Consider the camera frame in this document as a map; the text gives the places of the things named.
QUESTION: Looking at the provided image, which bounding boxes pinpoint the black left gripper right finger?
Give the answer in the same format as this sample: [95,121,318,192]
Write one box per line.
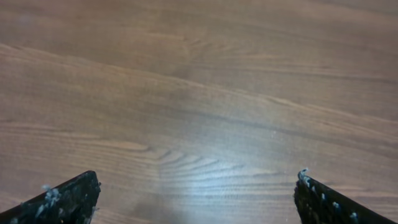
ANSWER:
[294,169,397,224]

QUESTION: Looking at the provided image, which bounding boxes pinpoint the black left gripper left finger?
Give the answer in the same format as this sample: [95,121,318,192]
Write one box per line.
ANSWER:
[1,170,101,224]

